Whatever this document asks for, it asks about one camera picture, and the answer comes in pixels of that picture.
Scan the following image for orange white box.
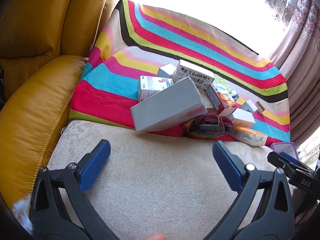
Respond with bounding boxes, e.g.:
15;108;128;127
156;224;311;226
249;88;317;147
231;126;268;146

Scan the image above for white box red logo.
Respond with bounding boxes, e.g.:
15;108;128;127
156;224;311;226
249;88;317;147
219;107;255;128

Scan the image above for white cube box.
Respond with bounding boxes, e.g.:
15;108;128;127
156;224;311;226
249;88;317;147
240;100;258;113

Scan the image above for rainbow strap roll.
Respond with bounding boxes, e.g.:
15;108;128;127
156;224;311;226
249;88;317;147
182;113;235;140

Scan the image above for red snack package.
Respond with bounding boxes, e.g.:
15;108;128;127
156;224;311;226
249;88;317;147
206;84;237;116

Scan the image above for cream tall medicine box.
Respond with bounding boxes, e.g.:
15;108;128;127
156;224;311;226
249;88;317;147
172;59;215;90

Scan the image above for large grey box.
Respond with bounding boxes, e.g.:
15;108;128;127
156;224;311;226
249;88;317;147
130;77;207;132

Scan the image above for silver cube box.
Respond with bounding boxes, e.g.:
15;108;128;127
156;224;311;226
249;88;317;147
157;63;177;78

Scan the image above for white blue medicine box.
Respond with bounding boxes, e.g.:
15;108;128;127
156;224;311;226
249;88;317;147
138;76;174;102

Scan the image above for gold white slim box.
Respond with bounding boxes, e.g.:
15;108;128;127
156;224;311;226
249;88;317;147
255;101;265;114

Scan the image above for teal tissue pack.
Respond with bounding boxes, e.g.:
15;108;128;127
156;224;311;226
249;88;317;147
230;90;239;101

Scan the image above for green sponge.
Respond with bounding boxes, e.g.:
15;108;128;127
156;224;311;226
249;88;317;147
213;74;233;92

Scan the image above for person left hand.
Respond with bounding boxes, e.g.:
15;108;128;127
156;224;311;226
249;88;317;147
145;232;167;240

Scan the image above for purple storage box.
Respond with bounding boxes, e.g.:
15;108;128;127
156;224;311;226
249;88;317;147
270;142;299;160

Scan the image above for pink patterned curtain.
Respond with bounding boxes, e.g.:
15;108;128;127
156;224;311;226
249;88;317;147
263;0;319;146

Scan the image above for mustard leather armchair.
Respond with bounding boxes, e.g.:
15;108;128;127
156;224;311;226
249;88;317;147
1;0;115;208

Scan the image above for striped colourful cloth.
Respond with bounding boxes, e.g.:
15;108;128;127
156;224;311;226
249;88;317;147
69;0;291;145

